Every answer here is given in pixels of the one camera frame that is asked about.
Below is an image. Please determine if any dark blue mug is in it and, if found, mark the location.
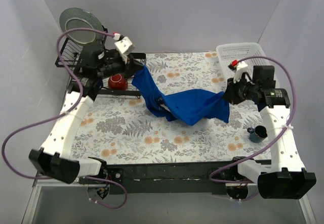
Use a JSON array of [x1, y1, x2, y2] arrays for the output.
[[247, 125, 268, 143]]

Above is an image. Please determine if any black wire dish rack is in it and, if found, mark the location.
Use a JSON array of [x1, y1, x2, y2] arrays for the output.
[[55, 28, 146, 100]]

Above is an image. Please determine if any blue printed t shirt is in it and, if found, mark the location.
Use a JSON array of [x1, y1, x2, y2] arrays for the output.
[[132, 67, 230, 126]]

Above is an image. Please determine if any aluminium frame rail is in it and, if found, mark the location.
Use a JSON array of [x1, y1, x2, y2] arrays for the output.
[[23, 178, 316, 223]]

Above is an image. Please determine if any grey green plate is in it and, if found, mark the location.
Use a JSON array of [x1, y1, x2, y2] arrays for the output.
[[59, 8, 104, 46]]

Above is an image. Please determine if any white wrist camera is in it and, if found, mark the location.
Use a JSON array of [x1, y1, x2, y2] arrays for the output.
[[114, 36, 135, 63], [228, 60, 248, 83]]

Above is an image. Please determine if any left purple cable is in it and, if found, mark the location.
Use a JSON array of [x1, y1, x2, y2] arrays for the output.
[[2, 28, 127, 208]]

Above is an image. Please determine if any purple cable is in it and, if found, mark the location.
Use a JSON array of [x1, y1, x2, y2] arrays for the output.
[[209, 56, 296, 201], [2, 28, 127, 208]]

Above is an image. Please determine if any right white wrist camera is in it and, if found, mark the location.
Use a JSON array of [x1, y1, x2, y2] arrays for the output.
[[228, 60, 248, 83]]

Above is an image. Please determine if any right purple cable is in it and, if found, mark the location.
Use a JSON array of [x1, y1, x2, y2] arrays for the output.
[[209, 56, 296, 201]]

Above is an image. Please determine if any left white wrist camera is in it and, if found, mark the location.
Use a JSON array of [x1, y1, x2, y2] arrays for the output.
[[114, 36, 135, 63]]

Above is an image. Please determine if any red bowl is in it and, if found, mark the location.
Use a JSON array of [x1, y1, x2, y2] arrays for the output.
[[108, 74, 128, 91]]

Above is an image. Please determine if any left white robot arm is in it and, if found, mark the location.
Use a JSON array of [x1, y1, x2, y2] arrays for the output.
[[29, 42, 146, 184]]

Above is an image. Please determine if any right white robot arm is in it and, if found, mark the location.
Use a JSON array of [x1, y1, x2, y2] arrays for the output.
[[223, 61, 316, 199]]

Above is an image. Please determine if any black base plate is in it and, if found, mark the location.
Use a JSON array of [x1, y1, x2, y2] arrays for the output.
[[78, 159, 260, 196]]

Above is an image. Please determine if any floral table mat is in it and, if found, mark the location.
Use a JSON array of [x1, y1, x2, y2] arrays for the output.
[[69, 52, 268, 164]]

